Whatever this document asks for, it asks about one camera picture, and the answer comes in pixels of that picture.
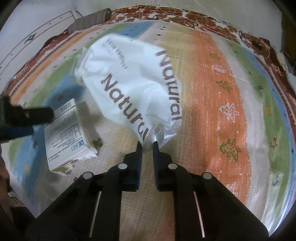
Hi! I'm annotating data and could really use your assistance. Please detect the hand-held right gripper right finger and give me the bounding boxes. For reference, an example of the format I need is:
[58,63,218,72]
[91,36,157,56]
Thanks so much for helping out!
[153,141,269,241]

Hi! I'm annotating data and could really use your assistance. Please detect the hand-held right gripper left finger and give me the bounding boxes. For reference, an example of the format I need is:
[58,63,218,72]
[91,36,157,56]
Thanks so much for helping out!
[25,141,143,241]

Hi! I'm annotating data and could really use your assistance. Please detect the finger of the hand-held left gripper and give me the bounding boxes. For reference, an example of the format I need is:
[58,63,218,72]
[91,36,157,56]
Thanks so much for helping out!
[0,125,34,142]
[0,95,55,127]

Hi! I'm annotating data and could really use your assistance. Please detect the white blue cardboard box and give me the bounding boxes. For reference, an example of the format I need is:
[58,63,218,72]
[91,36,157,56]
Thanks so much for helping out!
[44,98,99,176]

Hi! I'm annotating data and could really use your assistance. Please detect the white printed plastic bag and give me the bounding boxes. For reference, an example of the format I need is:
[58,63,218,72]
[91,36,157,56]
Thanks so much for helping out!
[74,33,183,150]

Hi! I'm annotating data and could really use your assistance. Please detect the white headboard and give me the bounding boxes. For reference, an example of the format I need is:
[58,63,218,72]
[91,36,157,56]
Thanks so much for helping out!
[0,10,81,77]

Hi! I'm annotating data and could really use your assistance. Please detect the striped pastel mat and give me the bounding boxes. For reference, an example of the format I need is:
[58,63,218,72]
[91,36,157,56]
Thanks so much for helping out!
[0,17,292,232]

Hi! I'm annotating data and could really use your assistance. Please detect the grey striped pillow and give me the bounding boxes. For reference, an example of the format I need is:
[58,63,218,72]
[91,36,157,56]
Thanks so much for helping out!
[68,8,112,34]

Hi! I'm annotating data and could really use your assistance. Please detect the floral quilt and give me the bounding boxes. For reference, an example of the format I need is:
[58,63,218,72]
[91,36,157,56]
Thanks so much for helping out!
[14,7,296,77]

